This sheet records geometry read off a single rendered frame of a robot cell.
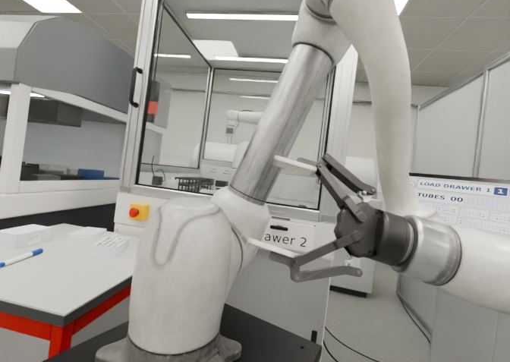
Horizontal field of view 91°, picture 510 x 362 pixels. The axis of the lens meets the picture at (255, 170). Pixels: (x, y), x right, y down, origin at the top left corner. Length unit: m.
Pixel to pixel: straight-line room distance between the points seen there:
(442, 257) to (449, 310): 0.78
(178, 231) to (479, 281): 0.41
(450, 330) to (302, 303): 0.51
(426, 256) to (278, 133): 0.35
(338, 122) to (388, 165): 0.60
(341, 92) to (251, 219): 0.75
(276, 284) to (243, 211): 0.66
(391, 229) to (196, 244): 0.28
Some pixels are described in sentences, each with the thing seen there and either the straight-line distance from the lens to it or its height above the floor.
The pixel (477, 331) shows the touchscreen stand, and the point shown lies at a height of 0.70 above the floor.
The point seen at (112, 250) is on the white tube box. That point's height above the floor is 0.79.
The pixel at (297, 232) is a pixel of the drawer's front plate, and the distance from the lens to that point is 1.09.
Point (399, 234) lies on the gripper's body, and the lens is 0.41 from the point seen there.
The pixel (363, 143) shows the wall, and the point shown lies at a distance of 4.48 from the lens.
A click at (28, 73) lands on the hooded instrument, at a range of 1.48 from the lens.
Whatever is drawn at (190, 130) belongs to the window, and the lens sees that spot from 1.22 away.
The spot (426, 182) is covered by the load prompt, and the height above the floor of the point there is 1.16.
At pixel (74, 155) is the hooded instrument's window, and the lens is 1.66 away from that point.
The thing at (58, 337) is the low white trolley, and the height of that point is 0.70.
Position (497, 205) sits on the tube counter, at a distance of 1.14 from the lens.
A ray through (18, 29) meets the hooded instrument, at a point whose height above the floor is 1.60.
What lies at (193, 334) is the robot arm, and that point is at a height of 0.87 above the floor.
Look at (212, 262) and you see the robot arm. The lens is 0.42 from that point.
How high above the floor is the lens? 1.12
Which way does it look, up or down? level
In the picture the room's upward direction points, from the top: 7 degrees clockwise
